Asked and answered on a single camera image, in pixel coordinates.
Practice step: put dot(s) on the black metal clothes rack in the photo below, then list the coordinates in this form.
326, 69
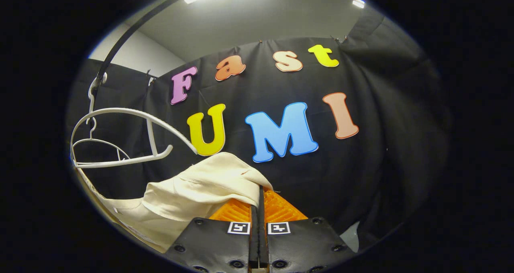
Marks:
120, 40

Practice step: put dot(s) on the cream button-up shirt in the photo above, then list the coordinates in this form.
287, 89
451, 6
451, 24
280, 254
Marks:
209, 176

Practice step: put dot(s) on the small ceiling light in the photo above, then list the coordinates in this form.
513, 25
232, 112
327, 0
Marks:
358, 2

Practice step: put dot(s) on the white plastic hanger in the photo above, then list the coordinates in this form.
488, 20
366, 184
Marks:
93, 126

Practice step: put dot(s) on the white hanger with taped hook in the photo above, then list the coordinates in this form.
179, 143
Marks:
120, 111

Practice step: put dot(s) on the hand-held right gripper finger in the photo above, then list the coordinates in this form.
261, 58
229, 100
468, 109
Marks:
253, 241
262, 225

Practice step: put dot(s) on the black backdrop cloth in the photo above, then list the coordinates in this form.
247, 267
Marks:
381, 104

